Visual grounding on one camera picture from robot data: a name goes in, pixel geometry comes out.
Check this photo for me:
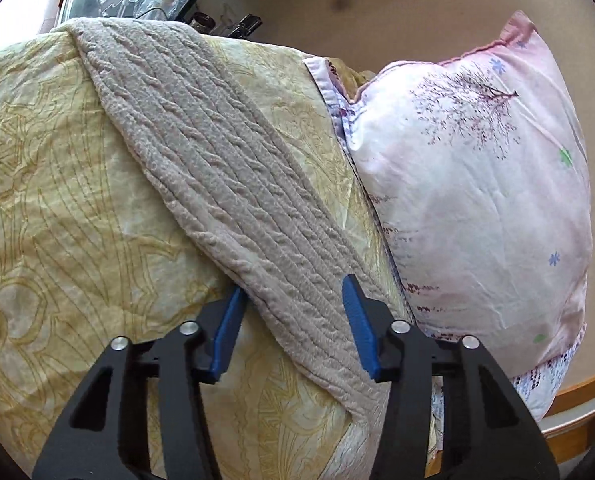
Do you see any black metal clip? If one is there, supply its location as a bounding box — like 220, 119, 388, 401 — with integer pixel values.
226, 13, 264, 39

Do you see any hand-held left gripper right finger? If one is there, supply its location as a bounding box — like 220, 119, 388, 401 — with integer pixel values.
341, 274, 561, 480

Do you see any yellow patterned blanket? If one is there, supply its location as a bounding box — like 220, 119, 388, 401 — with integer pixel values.
0, 30, 445, 480

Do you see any pink floral pillow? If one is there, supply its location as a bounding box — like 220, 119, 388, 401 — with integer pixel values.
345, 10, 594, 378

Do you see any lavender print pillow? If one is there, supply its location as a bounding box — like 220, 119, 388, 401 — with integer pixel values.
302, 56, 575, 423

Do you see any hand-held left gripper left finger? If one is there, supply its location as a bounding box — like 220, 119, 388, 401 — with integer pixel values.
32, 287, 249, 480

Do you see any beige cable knit sweater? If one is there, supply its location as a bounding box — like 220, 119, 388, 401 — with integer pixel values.
68, 16, 419, 426

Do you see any small metal fitting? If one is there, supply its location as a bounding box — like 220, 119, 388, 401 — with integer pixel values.
190, 12, 217, 37

